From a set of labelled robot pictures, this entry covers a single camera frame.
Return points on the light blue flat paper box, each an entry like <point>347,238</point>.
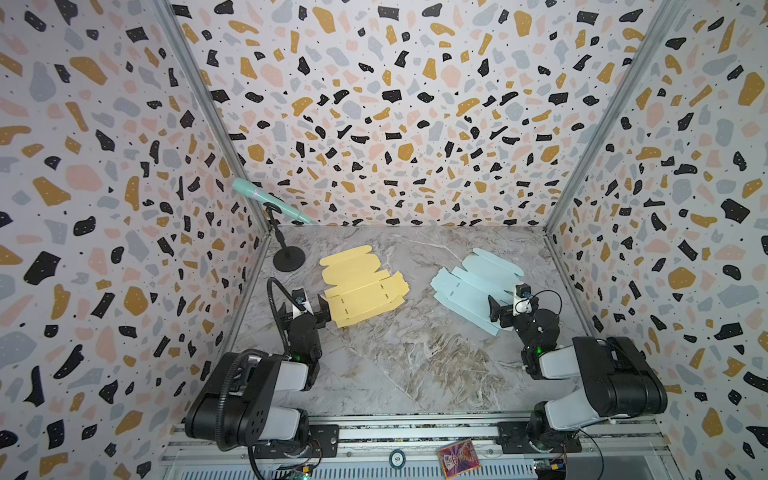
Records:
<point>464,290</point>

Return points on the colourful card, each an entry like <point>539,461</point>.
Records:
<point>458,458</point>

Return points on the mint green microphone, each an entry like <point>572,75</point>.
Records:
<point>249,190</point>

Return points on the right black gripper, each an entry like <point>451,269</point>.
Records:
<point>507,312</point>

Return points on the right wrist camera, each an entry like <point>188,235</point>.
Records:
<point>523,299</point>

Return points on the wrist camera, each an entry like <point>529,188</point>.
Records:
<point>299,302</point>
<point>523,299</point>

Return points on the round teal sticker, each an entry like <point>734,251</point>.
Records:
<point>397,459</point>

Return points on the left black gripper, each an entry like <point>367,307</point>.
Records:
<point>319,309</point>

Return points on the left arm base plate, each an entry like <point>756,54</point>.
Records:
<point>314,440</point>

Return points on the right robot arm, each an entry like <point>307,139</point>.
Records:
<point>615,379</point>

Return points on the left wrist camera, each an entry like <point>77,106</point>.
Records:
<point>299,302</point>

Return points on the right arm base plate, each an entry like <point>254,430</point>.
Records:
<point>517,437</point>

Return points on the black microphone stand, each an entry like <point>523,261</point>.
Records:
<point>287,258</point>

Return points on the yellow paper box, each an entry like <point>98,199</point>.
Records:
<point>359,288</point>

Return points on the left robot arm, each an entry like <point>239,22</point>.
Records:
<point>235,407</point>

